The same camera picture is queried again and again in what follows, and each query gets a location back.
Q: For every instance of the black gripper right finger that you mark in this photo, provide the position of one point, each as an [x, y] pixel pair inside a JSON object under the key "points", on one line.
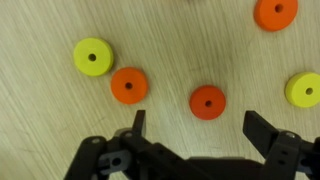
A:
{"points": [[285, 152]]}

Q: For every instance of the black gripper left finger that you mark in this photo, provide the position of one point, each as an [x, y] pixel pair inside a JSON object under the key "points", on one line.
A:
{"points": [[130, 153]]}

